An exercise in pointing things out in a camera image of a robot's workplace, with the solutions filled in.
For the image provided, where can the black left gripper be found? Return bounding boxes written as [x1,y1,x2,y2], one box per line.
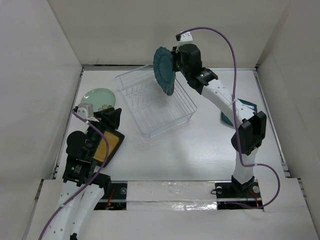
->
[87,106,121,157]

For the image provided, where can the teal scalloped round plate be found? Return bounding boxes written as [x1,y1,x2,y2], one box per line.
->
[153,46,176,90]

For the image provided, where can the blue round floral plate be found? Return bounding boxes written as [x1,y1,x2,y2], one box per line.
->
[163,84,175,96]

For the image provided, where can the teal square plate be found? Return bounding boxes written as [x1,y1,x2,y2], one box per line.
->
[221,99,258,127]

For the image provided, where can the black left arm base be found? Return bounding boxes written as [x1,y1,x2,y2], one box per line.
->
[94,181,128,211]

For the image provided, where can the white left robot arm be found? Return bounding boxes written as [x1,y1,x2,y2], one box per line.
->
[39,104,124,240]

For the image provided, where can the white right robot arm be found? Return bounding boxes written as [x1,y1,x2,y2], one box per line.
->
[171,43,267,197]

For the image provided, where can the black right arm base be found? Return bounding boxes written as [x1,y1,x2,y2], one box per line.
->
[210,177,263,210]

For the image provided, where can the yellow square black-rimmed plate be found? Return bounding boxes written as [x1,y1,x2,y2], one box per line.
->
[91,128,126,168]

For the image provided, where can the light green glass plate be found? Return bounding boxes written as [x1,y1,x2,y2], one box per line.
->
[80,88,116,112]

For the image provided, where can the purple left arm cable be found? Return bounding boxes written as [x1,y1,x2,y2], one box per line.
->
[39,111,110,240]

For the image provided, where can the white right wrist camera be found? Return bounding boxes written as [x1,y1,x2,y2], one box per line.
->
[175,31,193,43]

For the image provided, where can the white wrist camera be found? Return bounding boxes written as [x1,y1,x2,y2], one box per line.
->
[74,103,94,120]
[175,31,193,43]

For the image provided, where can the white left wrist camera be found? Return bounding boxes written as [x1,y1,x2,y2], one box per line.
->
[74,103,94,120]

